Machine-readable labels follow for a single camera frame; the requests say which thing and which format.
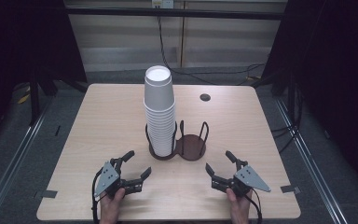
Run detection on person's left hand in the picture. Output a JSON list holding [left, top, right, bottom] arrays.
[[99, 187, 126, 224]]

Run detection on dark brown double cup holder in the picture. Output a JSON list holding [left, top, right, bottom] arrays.
[[145, 119, 210, 161]]

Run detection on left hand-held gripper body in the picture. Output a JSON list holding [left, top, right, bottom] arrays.
[[93, 158, 126, 200]]

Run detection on grey tape strip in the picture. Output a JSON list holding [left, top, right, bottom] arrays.
[[280, 185, 302, 194], [33, 189, 59, 200]]

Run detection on metal floor rail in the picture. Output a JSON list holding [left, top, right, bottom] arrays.
[[273, 98, 351, 224], [0, 96, 55, 224]]

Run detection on person's right hand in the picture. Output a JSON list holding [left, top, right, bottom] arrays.
[[226, 188, 254, 224]]

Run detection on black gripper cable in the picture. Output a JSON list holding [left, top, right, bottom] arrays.
[[245, 187, 264, 224], [90, 167, 106, 224]]

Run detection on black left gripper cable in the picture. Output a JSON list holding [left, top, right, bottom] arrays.
[[90, 167, 106, 224]]

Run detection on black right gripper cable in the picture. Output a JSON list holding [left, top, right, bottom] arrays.
[[245, 187, 264, 224]]

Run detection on white wall outlet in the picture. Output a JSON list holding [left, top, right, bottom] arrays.
[[150, 0, 175, 9]]

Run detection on black horizontal bar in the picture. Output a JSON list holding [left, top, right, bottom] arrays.
[[64, 7, 288, 21]]

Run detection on dark curtain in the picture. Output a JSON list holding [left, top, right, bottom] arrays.
[[260, 0, 358, 200], [0, 0, 89, 150]]

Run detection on black floor cables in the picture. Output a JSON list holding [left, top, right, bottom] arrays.
[[270, 87, 304, 154]]

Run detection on black metal stand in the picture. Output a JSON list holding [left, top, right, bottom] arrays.
[[27, 68, 90, 127], [251, 69, 304, 132]]

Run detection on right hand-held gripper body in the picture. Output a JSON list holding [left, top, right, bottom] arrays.
[[227, 160, 272, 198]]

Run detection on stack of white cups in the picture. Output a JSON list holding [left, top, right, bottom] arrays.
[[143, 98, 177, 158]]

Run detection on black wall cable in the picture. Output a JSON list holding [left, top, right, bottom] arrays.
[[157, 15, 267, 87]]

